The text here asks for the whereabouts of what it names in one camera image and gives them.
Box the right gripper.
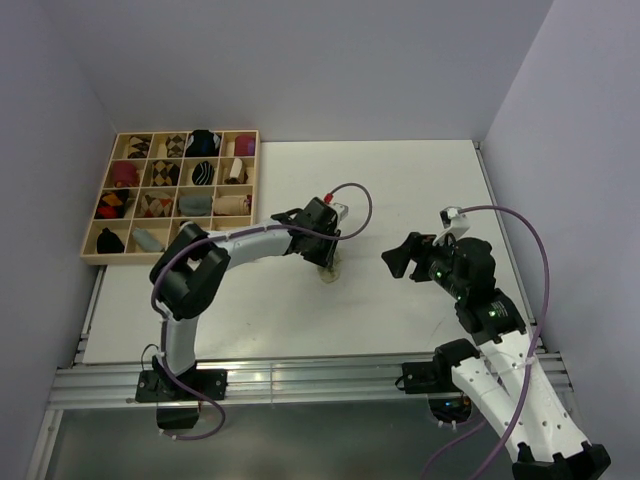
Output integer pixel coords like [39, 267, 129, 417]
[381, 231, 467, 299]

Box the pale green ankle sock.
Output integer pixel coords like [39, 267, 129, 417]
[317, 251, 342, 284]

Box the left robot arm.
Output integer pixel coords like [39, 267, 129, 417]
[150, 197, 348, 400]

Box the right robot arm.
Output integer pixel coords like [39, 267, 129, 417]
[381, 232, 611, 479]

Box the tan rolled sock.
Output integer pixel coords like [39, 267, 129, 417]
[213, 195, 252, 216]

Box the cream brown rolled sock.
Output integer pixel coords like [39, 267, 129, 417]
[222, 157, 247, 185]

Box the magenta purple rolled sock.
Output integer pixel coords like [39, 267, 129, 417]
[234, 134, 256, 157]

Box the black white-striped rolled sock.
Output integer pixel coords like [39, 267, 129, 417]
[191, 160, 215, 186]

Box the black blue rolled sock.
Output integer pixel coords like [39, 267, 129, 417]
[185, 129, 222, 157]

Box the grey argyle rolled sock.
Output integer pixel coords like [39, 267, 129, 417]
[165, 134, 186, 158]

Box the dark brown argyle sock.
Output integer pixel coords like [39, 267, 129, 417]
[150, 160, 180, 187]

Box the beige red argyle sock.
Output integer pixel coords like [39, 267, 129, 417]
[138, 192, 173, 218]

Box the wooden compartment sock tray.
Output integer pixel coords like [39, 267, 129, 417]
[81, 129, 261, 265]

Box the light blue rolled sock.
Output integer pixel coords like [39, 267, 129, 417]
[132, 228, 164, 253]

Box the brown argyle rolled sock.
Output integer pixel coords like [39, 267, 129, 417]
[127, 135, 152, 159]

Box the pink rolled sock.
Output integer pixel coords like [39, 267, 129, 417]
[111, 161, 139, 188]

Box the black orange argyle sock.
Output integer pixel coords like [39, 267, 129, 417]
[94, 189, 130, 220]

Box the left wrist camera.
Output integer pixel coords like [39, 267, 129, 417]
[323, 193, 349, 222]

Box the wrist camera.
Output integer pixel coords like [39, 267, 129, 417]
[433, 206, 470, 246]
[323, 193, 349, 222]

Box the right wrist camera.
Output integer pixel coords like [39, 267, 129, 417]
[433, 206, 470, 246]

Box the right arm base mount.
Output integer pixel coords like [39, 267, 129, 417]
[394, 361, 473, 427]

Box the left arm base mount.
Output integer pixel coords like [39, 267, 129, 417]
[134, 363, 227, 439]

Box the aluminium rail frame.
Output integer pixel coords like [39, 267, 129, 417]
[24, 264, 604, 480]

